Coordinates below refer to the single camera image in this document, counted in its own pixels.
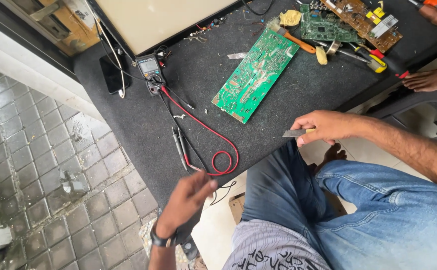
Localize patterned floor mat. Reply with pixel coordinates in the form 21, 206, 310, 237
139, 217, 209, 270

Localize orange handled brush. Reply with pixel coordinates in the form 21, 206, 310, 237
266, 18, 317, 55

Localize black wristwatch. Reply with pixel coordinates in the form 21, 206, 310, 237
150, 221, 179, 248

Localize white charging cable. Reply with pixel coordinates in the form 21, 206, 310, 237
84, 0, 126, 99

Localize yellow handled screwdriver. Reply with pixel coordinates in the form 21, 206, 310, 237
338, 48, 388, 74

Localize brown circuit board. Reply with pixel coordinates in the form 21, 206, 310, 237
319, 0, 404, 53

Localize flat display panel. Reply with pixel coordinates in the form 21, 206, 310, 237
86, 0, 250, 58

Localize black smartphone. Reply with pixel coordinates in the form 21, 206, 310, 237
99, 55, 131, 95

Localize short black test lead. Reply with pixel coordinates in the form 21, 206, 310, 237
165, 87, 195, 110

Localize large green circuit board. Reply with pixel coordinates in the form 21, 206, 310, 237
211, 28, 300, 125

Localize dark grey felt mat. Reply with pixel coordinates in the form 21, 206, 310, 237
72, 0, 437, 209

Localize person's grey printed shirt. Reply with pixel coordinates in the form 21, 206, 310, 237
221, 219, 332, 270

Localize wooden cabinet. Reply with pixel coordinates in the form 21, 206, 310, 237
0, 0, 102, 58

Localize red multimeter probe lead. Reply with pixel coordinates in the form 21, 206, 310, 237
161, 85, 240, 176

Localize black digital multimeter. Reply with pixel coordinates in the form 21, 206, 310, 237
135, 53, 167, 97

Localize black plastic stool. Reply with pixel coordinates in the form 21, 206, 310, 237
366, 88, 437, 147

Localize person's blue jeans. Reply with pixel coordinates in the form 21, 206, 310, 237
240, 139, 437, 270

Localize loose wire scraps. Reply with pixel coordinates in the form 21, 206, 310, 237
183, 16, 227, 43

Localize yellow cloth wad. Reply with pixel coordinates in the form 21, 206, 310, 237
279, 10, 302, 27

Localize person's bare foot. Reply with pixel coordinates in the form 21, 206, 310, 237
313, 142, 348, 174

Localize yellow handled metal blade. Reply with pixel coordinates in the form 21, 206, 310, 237
282, 128, 316, 138

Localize small green circuit board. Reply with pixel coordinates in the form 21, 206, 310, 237
300, 3, 362, 44

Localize person's left hand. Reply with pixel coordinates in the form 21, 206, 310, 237
155, 170, 219, 239

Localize person's right hand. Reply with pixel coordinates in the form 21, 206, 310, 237
290, 110, 362, 148

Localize metal solder spool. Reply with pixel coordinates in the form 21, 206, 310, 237
325, 40, 342, 56

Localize thin black wire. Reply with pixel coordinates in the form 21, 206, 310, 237
209, 180, 238, 206

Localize black multimeter probe lead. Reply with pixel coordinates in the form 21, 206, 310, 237
158, 92, 209, 174

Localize yellow sponge piece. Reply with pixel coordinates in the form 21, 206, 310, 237
315, 46, 328, 65

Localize small cardboard box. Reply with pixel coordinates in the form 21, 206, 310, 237
228, 193, 246, 225

